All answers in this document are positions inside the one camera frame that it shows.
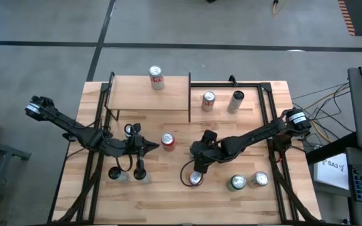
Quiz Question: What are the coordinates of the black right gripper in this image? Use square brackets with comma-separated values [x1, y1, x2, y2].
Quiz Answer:
[187, 143, 212, 186]

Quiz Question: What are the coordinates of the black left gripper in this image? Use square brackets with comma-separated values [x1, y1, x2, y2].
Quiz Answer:
[127, 135, 160, 157]

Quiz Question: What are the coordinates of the red Fanta strawberry can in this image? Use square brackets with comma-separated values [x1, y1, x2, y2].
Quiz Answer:
[189, 171, 204, 188]
[160, 132, 176, 153]
[246, 171, 269, 189]

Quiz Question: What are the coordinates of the green Sprite can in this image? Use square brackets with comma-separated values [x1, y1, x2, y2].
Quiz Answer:
[226, 174, 247, 192]
[124, 124, 136, 139]

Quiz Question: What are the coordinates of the silver Diet Coke can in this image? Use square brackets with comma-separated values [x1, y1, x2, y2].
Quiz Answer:
[201, 90, 216, 112]
[148, 65, 165, 91]

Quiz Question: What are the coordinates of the white orange Celsius can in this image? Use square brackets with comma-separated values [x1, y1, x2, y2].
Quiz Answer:
[227, 90, 245, 114]

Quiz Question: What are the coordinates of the white Celsius Arctic Vibe can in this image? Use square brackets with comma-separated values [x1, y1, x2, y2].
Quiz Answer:
[107, 166, 130, 185]
[133, 168, 152, 185]

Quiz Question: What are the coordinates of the black side desk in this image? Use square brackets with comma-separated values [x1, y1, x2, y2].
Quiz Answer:
[305, 131, 362, 226]

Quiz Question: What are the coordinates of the white SA3 paper sheet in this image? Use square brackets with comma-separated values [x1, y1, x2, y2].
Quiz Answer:
[312, 153, 351, 191]

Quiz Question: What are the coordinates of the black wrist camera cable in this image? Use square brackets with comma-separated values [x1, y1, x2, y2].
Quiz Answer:
[115, 155, 134, 173]
[180, 159, 204, 188]

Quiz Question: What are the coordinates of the wooden shelf black metal frame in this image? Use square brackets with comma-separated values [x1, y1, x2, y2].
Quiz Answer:
[104, 71, 192, 123]

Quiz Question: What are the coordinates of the black aluminium table frame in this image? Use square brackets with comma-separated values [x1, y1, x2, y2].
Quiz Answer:
[47, 71, 322, 225]

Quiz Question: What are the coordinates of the yellow floor cable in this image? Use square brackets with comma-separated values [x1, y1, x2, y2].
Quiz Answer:
[309, 90, 351, 144]

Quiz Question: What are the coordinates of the black floor cable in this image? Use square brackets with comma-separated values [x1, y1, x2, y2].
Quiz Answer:
[290, 82, 358, 134]

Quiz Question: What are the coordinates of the yellow hanging cord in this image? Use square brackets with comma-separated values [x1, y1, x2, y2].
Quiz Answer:
[272, 0, 288, 16]

